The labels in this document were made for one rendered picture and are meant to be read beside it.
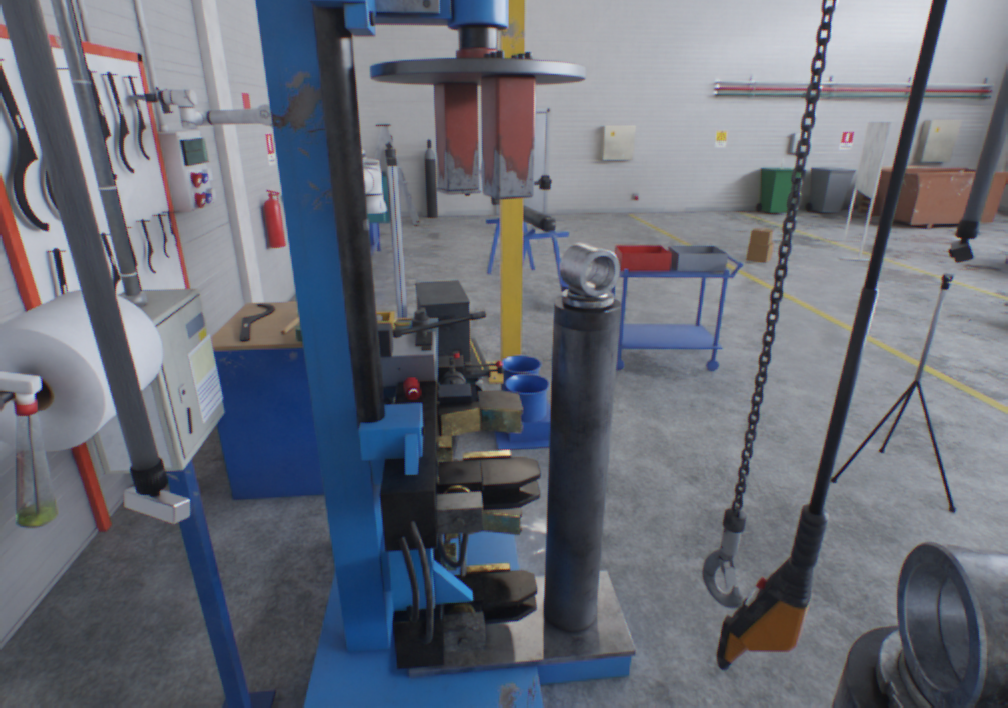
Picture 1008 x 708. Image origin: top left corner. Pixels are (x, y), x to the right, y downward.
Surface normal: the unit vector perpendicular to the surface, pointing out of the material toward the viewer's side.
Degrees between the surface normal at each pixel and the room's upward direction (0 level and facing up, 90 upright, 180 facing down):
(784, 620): 90
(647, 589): 0
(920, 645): 20
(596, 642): 0
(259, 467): 90
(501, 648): 0
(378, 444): 90
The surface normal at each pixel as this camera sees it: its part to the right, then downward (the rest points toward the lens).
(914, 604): -0.21, -0.08
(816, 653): 0.00, -0.93
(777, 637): -0.63, 0.28
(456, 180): 0.41, 0.33
